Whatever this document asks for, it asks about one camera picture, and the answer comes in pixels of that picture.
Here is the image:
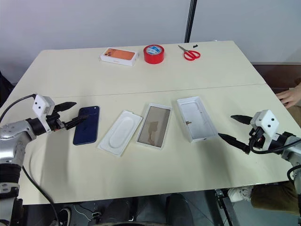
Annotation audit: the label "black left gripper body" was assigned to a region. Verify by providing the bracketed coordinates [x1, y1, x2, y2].
[46, 110, 68, 132]

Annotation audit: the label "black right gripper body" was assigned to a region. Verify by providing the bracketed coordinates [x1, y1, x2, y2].
[248, 127, 267, 152]

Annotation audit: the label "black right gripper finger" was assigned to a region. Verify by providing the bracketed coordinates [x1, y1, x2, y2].
[230, 114, 253, 126]
[218, 132, 251, 155]

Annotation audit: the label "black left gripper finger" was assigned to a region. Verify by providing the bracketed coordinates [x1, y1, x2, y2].
[64, 114, 89, 130]
[54, 101, 77, 113]

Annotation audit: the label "dark blue smartphone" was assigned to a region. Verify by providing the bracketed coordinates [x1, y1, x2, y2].
[72, 105, 101, 146]

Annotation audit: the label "white deep phone box lid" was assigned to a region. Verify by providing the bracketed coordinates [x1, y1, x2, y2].
[176, 96, 219, 144]

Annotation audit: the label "white orange phone box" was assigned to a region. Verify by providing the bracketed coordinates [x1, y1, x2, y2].
[99, 48, 139, 67]

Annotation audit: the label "bystander bare hand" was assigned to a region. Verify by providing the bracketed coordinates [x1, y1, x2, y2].
[276, 85, 301, 109]

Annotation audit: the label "white moulded insert tray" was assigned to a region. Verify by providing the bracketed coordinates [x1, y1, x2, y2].
[97, 110, 143, 158]

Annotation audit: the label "white sneaker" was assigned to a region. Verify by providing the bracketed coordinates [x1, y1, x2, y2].
[227, 186, 254, 203]

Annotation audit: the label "dark brown furniture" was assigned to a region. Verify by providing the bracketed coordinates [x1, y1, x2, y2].
[251, 62, 301, 95]

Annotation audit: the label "black shoe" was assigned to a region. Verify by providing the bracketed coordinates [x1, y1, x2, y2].
[57, 207, 71, 226]

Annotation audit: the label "red tape roll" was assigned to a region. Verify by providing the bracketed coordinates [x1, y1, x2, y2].
[143, 44, 166, 65]

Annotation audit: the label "black vertical pole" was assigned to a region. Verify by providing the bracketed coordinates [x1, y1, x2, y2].
[183, 0, 198, 43]

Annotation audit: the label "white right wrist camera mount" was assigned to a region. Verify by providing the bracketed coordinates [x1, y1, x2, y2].
[250, 109, 280, 145]

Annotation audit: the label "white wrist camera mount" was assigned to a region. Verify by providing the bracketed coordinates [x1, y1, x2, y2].
[250, 109, 280, 145]
[32, 94, 55, 134]

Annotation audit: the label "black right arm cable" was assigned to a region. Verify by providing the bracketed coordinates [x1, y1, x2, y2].
[249, 127, 301, 182]

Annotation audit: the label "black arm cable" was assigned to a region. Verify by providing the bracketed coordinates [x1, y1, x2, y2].
[0, 94, 59, 226]
[249, 127, 301, 182]

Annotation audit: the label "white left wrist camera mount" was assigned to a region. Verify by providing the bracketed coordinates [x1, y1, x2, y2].
[32, 94, 55, 134]

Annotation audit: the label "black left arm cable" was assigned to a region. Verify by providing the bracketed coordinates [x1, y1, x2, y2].
[0, 94, 59, 226]

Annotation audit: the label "black metal table frame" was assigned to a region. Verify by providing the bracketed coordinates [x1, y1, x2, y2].
[214, 188, 238, 226]

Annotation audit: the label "red handled scissors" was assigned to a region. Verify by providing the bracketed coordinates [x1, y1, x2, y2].
[177, 45, 201, 61]

